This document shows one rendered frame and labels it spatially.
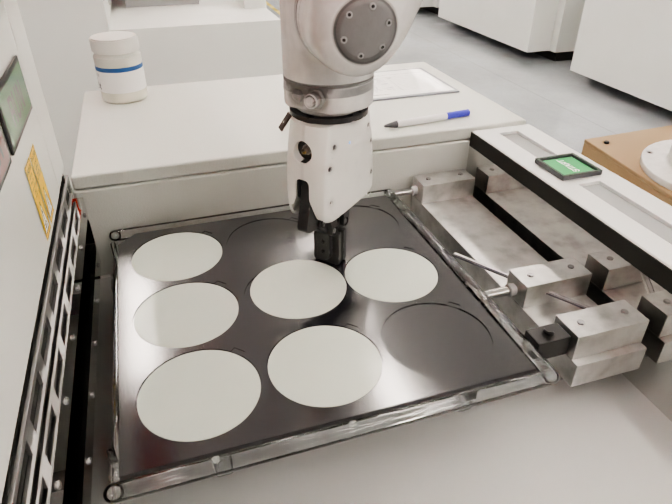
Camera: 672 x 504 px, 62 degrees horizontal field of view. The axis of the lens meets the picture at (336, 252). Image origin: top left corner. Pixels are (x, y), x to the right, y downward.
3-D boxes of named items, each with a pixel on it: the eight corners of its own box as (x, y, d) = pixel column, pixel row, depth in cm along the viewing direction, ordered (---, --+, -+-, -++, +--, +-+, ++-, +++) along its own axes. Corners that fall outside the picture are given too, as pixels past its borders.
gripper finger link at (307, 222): (294, 225, 53) (318, 238, 58) (321, 149, 54) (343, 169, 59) (284, 222, 54) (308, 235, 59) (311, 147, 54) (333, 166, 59)
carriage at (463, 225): (570, 388, 53) (577, 366, 52) (410, 211, 82) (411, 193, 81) (638, 370, 55) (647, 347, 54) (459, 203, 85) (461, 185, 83)
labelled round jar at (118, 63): (102, 106, 87) (87, 42, 82) (102, 93, 92) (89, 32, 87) (149, 102, 89) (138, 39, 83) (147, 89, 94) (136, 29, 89)
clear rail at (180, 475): (105, 510, 39) (100, 498, 38) (105, 493, 40) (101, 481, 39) (561, 386, 48) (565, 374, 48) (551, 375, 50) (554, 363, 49)
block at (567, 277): (522, 309, 59) (527, 285, 57) (504, 290, 61) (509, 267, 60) (586, 294, 61) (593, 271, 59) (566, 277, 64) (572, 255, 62)
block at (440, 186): (421, 204, 78) (423, 184, 76) (411, 193, 81) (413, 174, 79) (473, 195, 80) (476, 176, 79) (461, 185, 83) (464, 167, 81)
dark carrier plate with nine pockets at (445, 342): (120, 482, 40) (118, 477, 40) (119, 240, 68) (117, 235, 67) (535, 373, 49) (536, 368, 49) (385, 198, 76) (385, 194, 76)
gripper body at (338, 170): (336, 119, 48) (336, 232, 54) (388, 88, 55) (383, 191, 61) (264, 105, 51) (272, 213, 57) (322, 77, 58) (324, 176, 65)
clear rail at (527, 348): (547, 390, 48) (550, 378, 47) (382, 196, 78) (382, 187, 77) (561, 386, 48) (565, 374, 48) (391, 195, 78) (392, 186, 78)
